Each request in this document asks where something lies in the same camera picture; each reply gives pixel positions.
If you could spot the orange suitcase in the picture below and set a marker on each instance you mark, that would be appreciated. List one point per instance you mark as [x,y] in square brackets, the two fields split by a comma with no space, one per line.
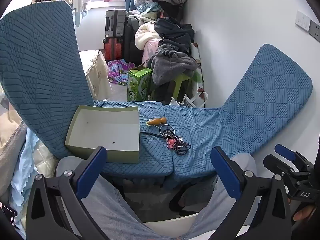
[113,50]

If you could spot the shallow white cardboard box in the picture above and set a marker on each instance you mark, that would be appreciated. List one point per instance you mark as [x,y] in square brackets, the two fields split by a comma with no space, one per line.
[100,130]

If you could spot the white wall switch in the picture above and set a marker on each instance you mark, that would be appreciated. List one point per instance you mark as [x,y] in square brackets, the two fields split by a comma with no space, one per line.
[303,21]

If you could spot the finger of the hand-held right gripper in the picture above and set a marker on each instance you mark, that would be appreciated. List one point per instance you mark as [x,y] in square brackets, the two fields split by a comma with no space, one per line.
[273,162]
[285,151]

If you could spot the person's leg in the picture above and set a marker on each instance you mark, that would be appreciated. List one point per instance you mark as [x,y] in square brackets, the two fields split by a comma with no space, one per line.
[112,210]
[212,215]

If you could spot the person's right hand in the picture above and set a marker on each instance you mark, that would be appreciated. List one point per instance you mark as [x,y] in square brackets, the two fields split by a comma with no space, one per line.
[301,215]

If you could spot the green plastic stool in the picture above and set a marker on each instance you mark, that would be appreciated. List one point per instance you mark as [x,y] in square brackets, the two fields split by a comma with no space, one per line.
[181,82]

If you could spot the white tote bag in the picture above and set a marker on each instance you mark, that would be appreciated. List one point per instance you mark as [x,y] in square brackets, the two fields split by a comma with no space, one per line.
[197,100]

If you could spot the cream quilt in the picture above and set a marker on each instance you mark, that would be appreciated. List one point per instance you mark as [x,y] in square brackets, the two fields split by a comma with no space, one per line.
[145,35]

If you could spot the person's left leg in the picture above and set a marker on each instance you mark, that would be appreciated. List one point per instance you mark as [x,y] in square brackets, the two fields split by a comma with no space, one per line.
[112,210]

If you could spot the green carton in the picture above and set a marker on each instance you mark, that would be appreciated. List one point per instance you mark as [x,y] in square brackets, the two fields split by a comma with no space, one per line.
[138,85]

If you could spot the person's right leg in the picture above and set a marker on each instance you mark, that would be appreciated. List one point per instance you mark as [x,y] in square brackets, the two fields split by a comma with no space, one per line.
[212,215]

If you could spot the grey cloth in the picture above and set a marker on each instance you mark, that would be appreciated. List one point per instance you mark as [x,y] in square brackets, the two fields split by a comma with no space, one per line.
[10,160]

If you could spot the blue covered chair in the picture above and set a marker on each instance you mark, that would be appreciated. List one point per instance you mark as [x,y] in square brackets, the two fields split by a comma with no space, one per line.
[40,67]
[262,100]

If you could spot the colourful crumpled cloth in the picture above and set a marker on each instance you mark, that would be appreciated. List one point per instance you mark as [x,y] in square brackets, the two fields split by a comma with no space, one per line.
[120,70]

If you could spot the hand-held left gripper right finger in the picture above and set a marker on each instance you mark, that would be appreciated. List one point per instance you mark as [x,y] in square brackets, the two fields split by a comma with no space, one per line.
[226,172]

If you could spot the black jacket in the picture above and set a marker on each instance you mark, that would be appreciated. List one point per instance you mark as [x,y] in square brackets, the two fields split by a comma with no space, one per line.
[175,31]

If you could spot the grey fleece garment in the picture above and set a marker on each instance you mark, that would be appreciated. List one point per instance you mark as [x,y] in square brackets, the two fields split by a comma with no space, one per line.
[172,65]

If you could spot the cream cloth covered table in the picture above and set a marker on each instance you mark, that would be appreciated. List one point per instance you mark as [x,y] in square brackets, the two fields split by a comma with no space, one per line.
[96,72]

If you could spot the grey wall socket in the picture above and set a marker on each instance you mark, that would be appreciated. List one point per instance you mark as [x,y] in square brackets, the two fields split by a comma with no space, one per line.
[315,30]

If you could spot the white fruit print panel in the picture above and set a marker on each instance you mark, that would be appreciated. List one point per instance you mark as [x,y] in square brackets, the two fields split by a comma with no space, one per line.
[198,75]

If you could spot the black suitcase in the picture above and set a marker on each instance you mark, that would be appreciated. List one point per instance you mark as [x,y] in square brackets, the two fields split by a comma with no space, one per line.
[131,42]

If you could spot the pale quilted blanket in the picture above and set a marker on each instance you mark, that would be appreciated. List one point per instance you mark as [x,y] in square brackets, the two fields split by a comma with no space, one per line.
[32,160]

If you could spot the pink cloth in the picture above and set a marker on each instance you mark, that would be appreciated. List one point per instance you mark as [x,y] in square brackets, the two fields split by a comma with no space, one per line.
[150,52]

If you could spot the white plastic basin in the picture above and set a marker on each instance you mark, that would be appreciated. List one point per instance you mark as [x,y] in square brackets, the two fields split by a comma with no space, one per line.
[170,223]

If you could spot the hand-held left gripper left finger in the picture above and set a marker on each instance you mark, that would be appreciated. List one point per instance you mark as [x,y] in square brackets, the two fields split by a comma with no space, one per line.
[91,172]

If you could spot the grey suitcase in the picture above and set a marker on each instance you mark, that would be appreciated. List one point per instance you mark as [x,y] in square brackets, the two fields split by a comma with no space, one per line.
[115,23]

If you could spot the black flowered hair clip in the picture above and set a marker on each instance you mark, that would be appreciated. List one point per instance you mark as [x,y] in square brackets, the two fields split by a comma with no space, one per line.
[181,150]

